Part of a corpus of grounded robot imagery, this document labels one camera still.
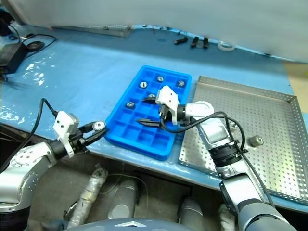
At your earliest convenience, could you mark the grey robot torso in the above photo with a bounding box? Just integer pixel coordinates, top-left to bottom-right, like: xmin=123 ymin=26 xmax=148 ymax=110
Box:
xmin=61 ymin=218 xmax=191 ymax=231

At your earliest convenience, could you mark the metal nut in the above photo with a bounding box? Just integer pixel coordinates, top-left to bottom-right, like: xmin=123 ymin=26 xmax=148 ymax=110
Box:
xmin=249 ymin=135 xmax=264 ymax=147

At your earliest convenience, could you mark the long perforated metal tray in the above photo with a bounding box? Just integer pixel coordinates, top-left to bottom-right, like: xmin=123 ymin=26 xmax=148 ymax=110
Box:
xmin=51 ymin=24 xmax=133 ymax=38

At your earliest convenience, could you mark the white wrapped leg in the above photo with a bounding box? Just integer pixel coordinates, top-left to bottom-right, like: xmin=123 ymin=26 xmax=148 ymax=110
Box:
xmin=67 ymin=163 xmax=109 ymax=229
xmin=218 ymin=204 xmax=238 ymax=231

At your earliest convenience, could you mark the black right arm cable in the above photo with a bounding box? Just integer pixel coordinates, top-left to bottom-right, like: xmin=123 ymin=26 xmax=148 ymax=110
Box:
xmin=158 ymin=111 xmax=276 ymax=207

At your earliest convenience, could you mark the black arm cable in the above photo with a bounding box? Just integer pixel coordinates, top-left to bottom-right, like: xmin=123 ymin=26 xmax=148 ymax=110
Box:
xmin=158 ymin=111 xmax=276 ymax=207
xmin=0 ymin=98 xmax=60 ymax=173

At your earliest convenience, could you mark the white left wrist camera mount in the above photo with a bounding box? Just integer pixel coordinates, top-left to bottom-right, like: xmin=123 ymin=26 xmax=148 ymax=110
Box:
xmin=52 ymin=111 xmax=80 ymax=157

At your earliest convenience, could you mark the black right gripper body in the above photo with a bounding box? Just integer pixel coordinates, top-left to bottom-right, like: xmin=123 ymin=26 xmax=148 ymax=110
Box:
xmin=158 ymin=105 xmax=174 ymax=124

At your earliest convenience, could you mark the white tape ring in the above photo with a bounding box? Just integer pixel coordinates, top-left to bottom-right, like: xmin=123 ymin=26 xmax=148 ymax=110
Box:
xmin=218 ymin=40 xmax=236 ymax=52

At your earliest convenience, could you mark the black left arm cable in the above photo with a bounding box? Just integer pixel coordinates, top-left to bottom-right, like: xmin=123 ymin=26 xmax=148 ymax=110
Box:
xmin=0 ymin=98 xmax=60 ymax=173

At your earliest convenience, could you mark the black round disc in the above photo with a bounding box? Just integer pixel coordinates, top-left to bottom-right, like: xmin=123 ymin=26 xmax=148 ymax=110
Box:
xmin=26 ymin=41 xmax=44 ymax=51

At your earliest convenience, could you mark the perforated steel tray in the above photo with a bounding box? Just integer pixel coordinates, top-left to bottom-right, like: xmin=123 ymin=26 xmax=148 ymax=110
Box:
xmin=177 ymin=75 xmax=304 ymax=202

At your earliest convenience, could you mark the grey cylindrical leg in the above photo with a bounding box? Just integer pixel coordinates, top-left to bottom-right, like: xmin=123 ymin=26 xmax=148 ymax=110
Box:
xmin=107 ymin=179 xmax=139 ymax=219
xmin=179 ymin=197 xmax=205 ymax=231

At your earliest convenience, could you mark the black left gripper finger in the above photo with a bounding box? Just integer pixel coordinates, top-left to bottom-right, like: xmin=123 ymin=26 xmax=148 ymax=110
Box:
xmin=83 ymin=128 xmax=109 ymax=146
xmin=79 ymin=122 xmax=97 ymax=135

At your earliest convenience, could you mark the black power box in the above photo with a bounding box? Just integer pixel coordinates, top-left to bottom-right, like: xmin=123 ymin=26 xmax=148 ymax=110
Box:
xmin=0 ymin=43 xmax=26 ymax=74

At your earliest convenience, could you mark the thin black table cable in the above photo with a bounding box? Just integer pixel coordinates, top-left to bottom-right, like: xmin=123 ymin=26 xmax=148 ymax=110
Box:
xmin=21 ymin=33 xmax=58 ymax=58

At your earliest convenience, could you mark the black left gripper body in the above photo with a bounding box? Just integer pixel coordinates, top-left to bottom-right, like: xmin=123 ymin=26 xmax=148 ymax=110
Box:
xmin=69 ymin=128 xmax=90 ymax=154

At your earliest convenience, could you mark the blue compartment tray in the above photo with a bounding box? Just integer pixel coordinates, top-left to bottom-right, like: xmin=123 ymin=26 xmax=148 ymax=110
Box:
xmin=104 ymin=65 xmax=193 ymax=162

